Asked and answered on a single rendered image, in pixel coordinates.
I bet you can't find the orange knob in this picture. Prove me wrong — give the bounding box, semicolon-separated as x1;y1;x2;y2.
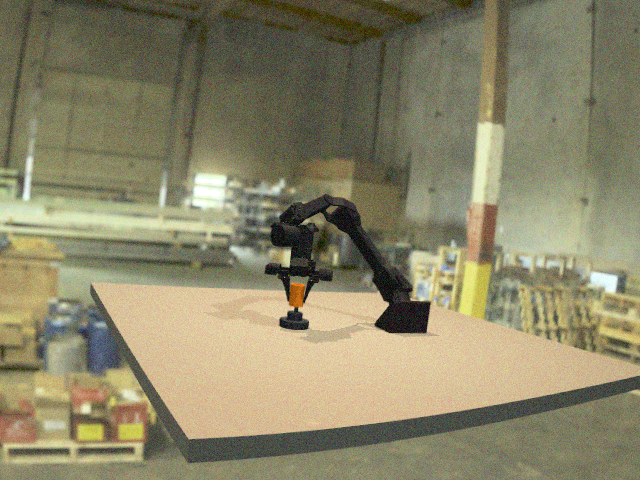
288;284;305;308

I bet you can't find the grey round pedestal with dark shaft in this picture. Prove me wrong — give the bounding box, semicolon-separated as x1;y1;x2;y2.
279;307;309;330

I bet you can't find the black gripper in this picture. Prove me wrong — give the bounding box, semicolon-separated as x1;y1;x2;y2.
264;246;333;304

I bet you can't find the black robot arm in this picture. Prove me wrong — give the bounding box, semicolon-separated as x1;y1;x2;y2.
270;194;413;304

